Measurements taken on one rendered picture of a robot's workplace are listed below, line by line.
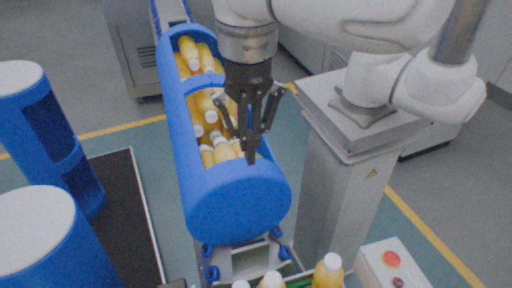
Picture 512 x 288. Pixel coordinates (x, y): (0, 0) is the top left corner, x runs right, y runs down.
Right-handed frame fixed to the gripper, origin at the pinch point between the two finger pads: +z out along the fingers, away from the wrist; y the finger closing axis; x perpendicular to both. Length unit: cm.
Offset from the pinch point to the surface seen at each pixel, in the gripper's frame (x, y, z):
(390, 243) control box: -14.0, 30.2, 26.9
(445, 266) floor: 13, 116, 137
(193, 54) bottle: 75, -1, 19
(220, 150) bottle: 19.4, -2.8, 18.0
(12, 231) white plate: 21, -58, 33
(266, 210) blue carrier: 4.6, 5.6, 28.8
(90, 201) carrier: 104, -71, 121
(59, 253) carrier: 13, -48, 36
